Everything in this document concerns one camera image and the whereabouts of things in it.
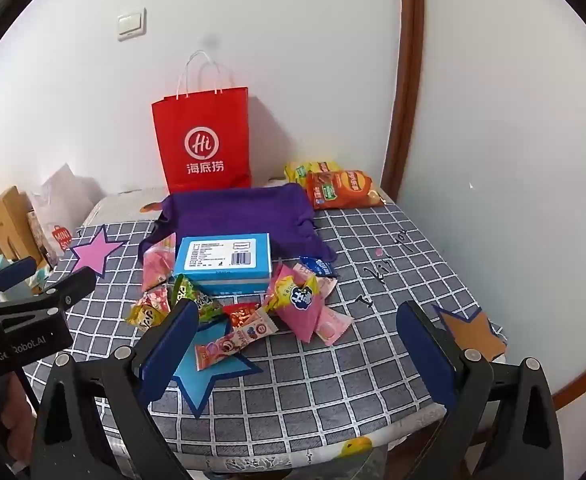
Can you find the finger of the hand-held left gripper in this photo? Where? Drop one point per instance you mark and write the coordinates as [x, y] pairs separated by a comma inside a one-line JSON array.
[[73, 285], [13, 272]]

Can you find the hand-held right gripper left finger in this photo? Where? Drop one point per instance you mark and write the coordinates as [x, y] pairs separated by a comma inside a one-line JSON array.
[[170, 347]]

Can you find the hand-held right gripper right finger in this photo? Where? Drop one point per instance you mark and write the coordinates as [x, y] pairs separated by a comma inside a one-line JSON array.
[[423, 355]]

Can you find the yellow snack packet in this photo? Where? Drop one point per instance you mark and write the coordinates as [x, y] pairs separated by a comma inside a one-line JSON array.
[[148, 312]]

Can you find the strawberry print snack packet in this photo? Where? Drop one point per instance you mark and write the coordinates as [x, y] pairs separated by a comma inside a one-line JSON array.
[[233, 342]]

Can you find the red snack packet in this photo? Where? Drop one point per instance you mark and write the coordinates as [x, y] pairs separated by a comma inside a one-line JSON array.
[[240, 316]]

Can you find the pink peach snack packet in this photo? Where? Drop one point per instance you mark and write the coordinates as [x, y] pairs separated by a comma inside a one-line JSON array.
[[333, 327]]

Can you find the pale pink snack packet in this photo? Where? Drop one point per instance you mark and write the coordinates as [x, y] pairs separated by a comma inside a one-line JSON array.
[[327, 287]]

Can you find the pink triangular snack packet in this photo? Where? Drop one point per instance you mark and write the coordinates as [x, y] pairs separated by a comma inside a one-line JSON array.
[[298, 320]]

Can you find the purple cloth bag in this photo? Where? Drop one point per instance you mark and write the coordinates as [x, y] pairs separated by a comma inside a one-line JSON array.
[[243, 215]]

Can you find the person's left hand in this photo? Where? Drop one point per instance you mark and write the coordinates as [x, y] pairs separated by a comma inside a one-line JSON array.
[[18, 410]]

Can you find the pink star sticker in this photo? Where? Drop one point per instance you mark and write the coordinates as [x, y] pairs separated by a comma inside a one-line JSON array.
[[95, 255]]

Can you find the blue star sticker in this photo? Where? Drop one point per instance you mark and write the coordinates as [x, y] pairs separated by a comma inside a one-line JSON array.
[[208, 382]]

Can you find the wooden furniture piece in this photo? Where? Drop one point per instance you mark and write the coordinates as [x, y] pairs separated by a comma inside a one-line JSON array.
[[3, 220]]

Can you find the brown star sticker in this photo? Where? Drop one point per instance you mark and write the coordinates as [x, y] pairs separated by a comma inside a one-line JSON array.
[[473, 332]]

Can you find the green snack packet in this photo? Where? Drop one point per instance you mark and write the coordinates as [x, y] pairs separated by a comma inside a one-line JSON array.
[[198, 300]]

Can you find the blue cardboard box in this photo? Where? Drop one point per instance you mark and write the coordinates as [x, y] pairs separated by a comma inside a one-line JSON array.
[[193, 266]]

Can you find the white plastic bag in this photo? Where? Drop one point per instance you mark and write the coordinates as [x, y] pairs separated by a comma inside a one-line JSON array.
[[63, 195]]

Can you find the grey checkered tablecloth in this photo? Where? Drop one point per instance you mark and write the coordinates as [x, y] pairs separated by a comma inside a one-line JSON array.
[[323, 390]]

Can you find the blue snack packet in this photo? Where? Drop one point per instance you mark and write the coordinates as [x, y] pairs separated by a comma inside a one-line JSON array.
[[318, 266]]

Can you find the orange chips bag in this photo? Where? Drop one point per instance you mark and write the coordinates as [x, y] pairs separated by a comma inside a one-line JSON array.
[[343, 190]]

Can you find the red paper bag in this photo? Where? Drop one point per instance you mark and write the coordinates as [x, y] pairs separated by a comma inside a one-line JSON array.
[[198, 125]]

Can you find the yellow chips bag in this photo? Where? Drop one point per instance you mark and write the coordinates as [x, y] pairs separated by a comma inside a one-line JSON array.
[[303, 171]]

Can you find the white light switch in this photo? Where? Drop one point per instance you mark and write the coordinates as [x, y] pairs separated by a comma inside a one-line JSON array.
[[132, 25]]

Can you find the wooden door frame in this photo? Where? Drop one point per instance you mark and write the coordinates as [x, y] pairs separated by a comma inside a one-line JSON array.
[[408, 60]]

